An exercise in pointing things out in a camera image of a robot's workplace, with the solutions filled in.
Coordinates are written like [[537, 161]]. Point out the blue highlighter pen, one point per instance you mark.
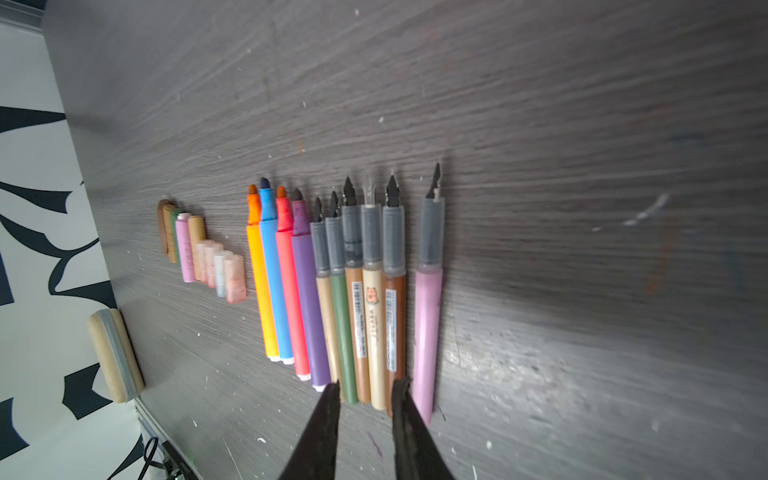
[[268, 231]]

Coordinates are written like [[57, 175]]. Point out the purple highlighter pen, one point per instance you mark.
[[304, 261]]

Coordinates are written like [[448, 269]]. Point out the clear pink pen cap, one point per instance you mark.
[[211, 249]]

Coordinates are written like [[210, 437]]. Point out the pink cap green marker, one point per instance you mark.
[[334, 235]]

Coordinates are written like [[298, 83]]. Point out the gold pen cap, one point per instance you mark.
[[197, 233]]

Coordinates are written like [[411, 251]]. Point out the green cap cream marker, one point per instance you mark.
[[373, 295]]

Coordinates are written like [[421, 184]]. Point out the clear blue pen cap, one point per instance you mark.
[[219, 272]]

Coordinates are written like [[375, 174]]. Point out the gold cap beige marker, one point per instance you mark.
[[323, 282]]

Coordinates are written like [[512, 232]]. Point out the light pink cap brown marker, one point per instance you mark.
[[353, 253]]

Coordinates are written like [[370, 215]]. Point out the pink red highlighter pen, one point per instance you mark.
[[290, 286]]

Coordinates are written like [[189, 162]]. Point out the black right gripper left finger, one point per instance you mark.
[[315, 455]]

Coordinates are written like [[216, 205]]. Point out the orange highlighter pen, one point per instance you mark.
[[260, 274]]

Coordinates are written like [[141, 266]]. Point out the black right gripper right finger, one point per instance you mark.
[[416, 454]]

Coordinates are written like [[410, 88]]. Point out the beige sponge block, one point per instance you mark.
[[115, 354]]

